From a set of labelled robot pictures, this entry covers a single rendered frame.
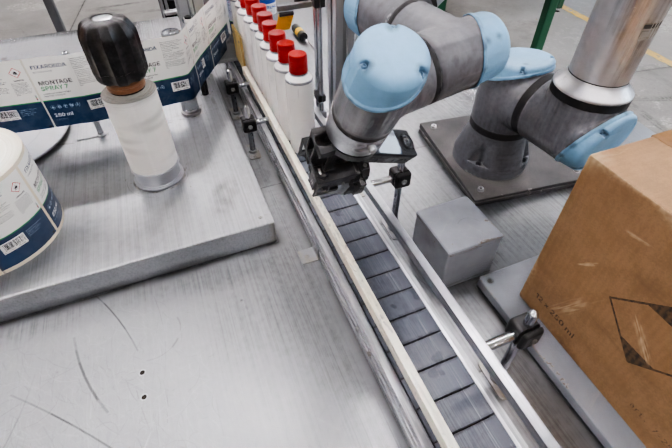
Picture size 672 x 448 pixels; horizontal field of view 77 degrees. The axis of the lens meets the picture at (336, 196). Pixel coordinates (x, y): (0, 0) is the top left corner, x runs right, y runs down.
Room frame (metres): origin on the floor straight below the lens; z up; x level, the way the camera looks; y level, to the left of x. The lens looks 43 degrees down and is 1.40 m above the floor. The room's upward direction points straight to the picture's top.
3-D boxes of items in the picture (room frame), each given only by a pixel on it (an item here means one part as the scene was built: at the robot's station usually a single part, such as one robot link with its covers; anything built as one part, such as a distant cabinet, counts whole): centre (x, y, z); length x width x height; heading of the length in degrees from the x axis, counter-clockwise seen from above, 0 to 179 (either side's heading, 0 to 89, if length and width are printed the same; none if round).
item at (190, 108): (0.86, 0.33, 0.97); 0.05 x 0.05 x 0.19
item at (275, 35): (0.81, 0.11, 0.98); 0.05 x 0.05 x 0.20
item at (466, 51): (0.46, -0.12, 1.20); 0.11 x 0.11 x 0.08; 30
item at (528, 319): (0.25, -0.20, 0.91); 0.07 x 0.03 x 0.16; 112
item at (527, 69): (0.71, -0.33, 1.02); 0.13 x 0.12 x 0.14; 30
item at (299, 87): (0.71, 0.07, 0.98); 0.05 x 0.05 x 0.20
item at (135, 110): (0.62, 0.34, 1.03); 0.09 x 0.09 x 0.30
